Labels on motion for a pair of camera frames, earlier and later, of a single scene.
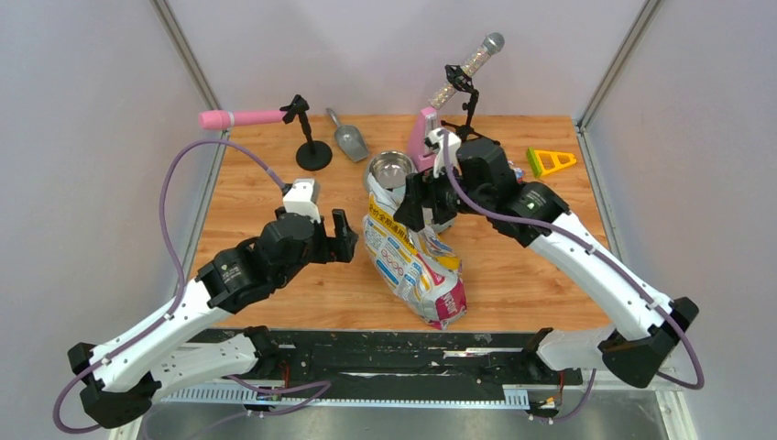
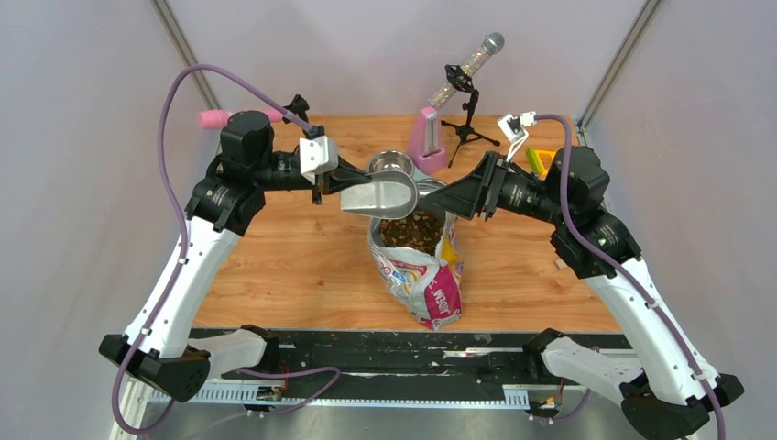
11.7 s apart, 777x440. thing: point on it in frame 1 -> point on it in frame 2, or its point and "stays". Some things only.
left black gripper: x=346 y=238 -> x=343 y=178
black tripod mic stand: x=464 y=83 stays
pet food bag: x=421 y=269 stays
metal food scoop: x=349 y=139 -> x=388 y=194
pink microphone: x=218 y=119 stays
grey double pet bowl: x=390 y=169 stays
